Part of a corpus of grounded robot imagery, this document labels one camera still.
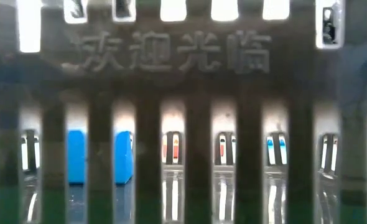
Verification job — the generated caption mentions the black plastic basket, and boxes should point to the black plastic basket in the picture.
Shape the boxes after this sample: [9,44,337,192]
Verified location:
[0,0,367,224]

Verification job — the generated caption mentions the blue cube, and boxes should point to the blue cube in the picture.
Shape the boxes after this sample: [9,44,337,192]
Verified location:
[67,129,135,185]

